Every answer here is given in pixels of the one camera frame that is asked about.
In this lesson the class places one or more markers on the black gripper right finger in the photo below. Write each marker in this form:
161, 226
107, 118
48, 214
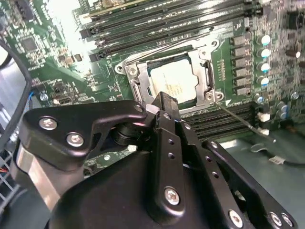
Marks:
214, 171

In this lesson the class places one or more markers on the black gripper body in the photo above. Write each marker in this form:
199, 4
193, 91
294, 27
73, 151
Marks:
107, 190

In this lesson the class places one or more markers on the silver green CPU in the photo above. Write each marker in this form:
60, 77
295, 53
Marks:
174, 78

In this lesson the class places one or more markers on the thin metal locking lever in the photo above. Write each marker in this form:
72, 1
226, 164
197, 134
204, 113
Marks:
234, 114
157, 53

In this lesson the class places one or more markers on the metal socket cover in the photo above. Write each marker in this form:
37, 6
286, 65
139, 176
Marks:
200, 76

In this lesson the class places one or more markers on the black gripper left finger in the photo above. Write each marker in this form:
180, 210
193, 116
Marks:
59, 133

